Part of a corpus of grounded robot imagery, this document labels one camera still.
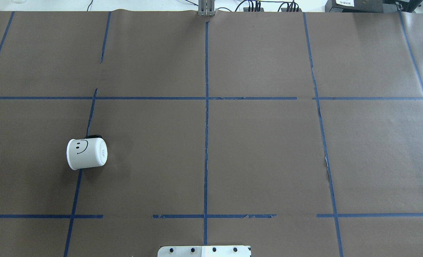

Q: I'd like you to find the brown paper table cover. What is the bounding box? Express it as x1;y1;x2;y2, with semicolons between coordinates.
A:
0;10;423;257

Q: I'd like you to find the black power strip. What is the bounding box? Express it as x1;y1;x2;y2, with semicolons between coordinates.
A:
278;1;302;12
243;0;263;12

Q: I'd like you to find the black power strip right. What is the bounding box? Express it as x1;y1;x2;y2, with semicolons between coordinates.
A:
278;1;302;12

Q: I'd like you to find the black power strip left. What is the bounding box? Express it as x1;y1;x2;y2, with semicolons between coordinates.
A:
243;0;263;12

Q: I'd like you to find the white smiley face mug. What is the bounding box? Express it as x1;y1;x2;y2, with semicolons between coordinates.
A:
66;135;108;170

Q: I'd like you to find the black box with label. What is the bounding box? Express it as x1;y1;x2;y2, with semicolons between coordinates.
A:
324;0;399;13

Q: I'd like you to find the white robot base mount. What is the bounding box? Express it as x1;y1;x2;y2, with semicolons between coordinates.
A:
157;245;252;257

